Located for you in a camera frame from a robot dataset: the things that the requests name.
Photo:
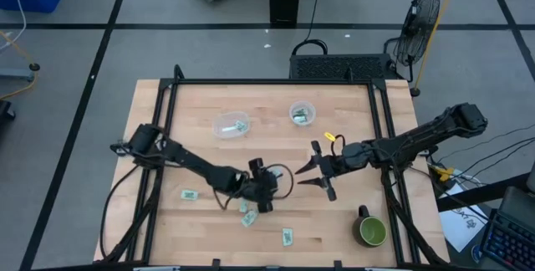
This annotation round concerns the backlit black keyboard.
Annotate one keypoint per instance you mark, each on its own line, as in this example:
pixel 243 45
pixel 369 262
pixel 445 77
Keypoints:
pixel 507 241

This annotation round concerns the black aluminium table frame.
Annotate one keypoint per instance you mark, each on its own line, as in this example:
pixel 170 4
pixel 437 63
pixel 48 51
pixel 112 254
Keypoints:
pixel 271 81

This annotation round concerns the grey bar with black caster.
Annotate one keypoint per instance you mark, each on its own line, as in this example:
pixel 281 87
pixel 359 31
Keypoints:
pixel 18 74

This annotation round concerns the black metal beam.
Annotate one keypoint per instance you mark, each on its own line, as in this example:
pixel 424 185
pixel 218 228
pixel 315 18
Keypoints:
pixel 480 193

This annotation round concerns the white printed paper sheet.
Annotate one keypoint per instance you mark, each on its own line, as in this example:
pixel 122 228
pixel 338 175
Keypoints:
pixel 460 225

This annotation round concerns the green ceramic mug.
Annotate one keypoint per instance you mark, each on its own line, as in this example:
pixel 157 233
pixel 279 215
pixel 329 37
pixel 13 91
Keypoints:
pixel 373 231

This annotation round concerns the dark grey monitor base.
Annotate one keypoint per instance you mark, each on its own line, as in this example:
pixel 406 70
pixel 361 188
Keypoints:
pixel 520 206

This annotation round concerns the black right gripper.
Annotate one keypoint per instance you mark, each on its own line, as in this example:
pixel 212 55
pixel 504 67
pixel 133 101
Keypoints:
pixel 330 166

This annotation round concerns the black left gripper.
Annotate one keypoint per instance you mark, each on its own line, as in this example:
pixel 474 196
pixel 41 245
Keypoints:
pixel 261 187

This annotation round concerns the oval clear plastic container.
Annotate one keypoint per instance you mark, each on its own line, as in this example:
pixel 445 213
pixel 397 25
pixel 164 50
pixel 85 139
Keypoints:
pixel 225 122

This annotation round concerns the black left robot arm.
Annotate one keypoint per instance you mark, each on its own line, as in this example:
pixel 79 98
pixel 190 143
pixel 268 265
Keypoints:
pixel 196 164

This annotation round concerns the round clear plastic container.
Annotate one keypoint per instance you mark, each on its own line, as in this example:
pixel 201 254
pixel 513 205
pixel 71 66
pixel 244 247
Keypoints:
pixel 311 114

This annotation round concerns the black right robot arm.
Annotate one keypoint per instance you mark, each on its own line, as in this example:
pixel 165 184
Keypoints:
pixel 418 135

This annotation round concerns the black perforated computer case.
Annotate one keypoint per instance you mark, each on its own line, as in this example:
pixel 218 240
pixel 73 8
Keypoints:
pixel 340 67

